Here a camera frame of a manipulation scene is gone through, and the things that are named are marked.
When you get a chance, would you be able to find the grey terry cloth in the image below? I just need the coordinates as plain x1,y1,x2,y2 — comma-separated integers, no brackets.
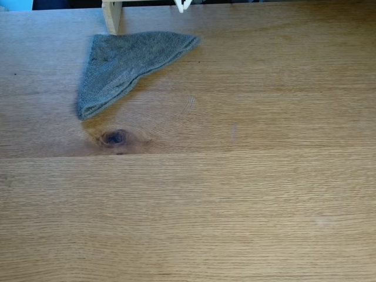
76,31,202,121

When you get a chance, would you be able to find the dark object behind table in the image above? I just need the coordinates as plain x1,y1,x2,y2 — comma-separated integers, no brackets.
32,0,103,11

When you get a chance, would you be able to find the light blue object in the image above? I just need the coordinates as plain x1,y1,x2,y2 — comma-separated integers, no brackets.
0,0,33,12

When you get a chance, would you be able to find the pale wooden frame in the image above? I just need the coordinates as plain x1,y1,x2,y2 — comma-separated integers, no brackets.
101,0,177,36

